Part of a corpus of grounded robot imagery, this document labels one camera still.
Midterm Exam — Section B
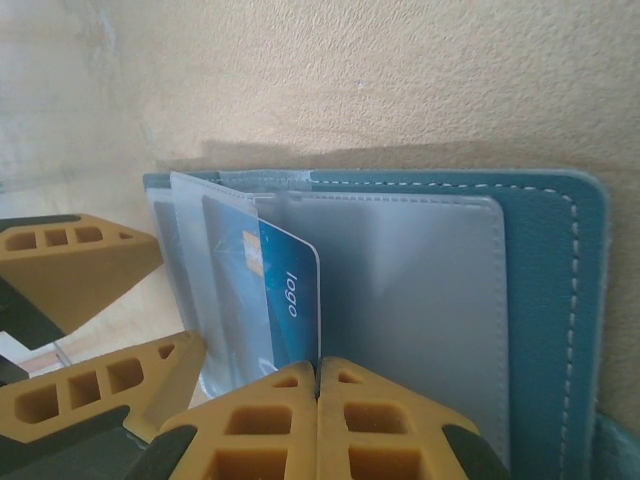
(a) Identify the blue logo credit card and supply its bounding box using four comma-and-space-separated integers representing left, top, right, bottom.
201, 193, 321, 374

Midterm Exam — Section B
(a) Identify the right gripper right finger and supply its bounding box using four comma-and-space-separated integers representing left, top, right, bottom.
318, 357, 512, 480

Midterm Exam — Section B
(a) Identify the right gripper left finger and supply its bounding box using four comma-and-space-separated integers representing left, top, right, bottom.
149, 362, 319, 480

